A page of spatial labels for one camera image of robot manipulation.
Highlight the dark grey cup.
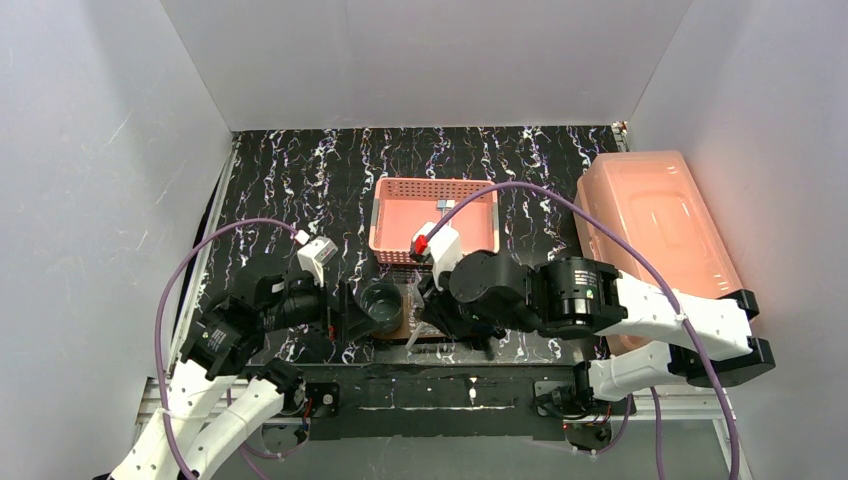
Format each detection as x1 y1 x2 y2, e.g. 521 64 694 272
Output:
360 282 403 335

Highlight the oval wooden tray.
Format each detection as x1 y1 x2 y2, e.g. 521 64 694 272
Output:
367 317 492 343

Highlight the white handled toothbrush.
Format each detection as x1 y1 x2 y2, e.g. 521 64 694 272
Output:
405 321 426 351

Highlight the clear plastic dimpled tray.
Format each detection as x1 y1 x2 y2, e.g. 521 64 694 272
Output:
405 283 424 333

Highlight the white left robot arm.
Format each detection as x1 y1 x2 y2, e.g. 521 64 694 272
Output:
106 265 401 479

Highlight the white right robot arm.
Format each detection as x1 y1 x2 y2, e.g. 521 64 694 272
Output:
418 250 776 408

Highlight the pink perforated plastic basket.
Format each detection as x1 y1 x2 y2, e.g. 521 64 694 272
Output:
368 177 500 265

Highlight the large pink storage box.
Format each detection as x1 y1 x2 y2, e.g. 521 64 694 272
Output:
574 151 753 361

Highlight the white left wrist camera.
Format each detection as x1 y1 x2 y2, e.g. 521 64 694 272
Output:
295 230 338 287

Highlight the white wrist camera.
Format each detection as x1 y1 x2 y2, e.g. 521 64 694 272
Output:
409 222 463 291
295 230 338 287

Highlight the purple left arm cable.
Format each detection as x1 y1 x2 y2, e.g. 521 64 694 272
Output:
153 219 313 480

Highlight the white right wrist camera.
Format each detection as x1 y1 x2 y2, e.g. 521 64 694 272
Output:
409 222 463 291

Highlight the clear handled toothbrush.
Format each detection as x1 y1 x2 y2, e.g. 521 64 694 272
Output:
437 199 456 217

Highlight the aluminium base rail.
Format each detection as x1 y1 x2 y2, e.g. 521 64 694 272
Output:
562 387 752 479

